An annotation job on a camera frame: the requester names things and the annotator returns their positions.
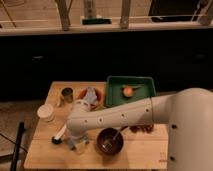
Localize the dark monitor on shelf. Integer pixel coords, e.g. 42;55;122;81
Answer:
149;0;200;22

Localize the metal spoon in bowl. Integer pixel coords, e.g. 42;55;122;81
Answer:
102;126;126;151

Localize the red-brown plate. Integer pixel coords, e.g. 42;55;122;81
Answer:
78;87;101;109

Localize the white cylindrical container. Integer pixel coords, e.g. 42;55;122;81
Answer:
37;104;54;122

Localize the grey folded cloth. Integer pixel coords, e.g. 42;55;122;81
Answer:
83;87;98;105

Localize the orange fruit with leaf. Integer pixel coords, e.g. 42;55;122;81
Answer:
122;85;138;98

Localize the dark brown bowl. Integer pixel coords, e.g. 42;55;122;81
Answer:
96;128;124;155

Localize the white handled dish brush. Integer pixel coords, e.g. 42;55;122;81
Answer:
52;125;67;144

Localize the black pole stand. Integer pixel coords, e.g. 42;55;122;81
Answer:
10;122;25;171

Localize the green plastic tray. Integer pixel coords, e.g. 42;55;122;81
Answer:
105;76;156;107

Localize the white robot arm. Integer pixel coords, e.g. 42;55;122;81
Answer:
67;88;213;171

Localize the green box on shelf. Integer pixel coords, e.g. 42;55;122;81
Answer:
82;18;112;25

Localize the blue sponge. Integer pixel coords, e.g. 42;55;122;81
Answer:
68;139;76;150

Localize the metal cup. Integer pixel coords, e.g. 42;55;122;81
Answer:
61;87;73;103

